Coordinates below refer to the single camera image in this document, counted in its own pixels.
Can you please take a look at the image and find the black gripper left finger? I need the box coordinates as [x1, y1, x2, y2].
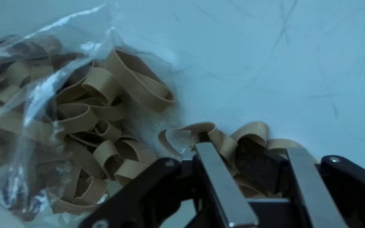
[77, 141, 261, 228]

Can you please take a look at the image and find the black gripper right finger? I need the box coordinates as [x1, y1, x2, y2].
[285, 146, 365, 228]

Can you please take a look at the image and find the larger elastic band clump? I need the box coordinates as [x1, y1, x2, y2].
[157, 120, 319, 200]

